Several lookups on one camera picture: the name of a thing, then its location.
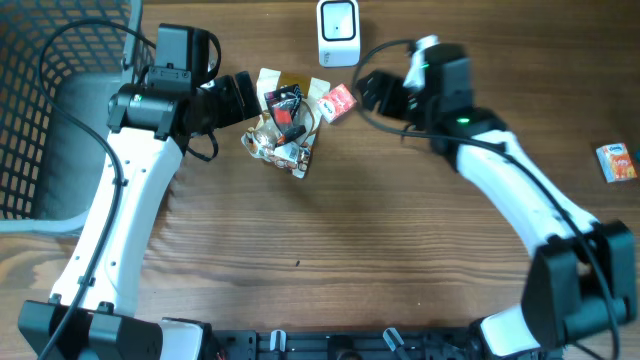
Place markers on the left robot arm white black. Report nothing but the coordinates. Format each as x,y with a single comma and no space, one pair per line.
90,313

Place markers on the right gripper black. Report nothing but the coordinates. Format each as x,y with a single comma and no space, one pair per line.
392,104

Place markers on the red Kleenex tissue pack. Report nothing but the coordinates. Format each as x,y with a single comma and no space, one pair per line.
336,103

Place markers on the white barcode scanner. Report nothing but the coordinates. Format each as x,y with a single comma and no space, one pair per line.
338,33

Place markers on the hex wrench set package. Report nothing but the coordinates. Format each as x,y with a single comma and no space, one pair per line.
283,105

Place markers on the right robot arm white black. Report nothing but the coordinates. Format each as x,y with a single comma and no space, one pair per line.
582,278

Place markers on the beige snack bag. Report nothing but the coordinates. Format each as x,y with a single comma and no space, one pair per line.
260,140

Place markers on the black mesh plastic basket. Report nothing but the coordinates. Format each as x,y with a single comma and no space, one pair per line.
59,58

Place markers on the orange Kleenex tissue pack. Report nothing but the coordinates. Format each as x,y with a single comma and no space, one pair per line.
616,163

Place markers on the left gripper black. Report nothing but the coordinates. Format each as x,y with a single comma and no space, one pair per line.
233,108

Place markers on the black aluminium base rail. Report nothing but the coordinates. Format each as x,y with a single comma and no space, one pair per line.
350,345

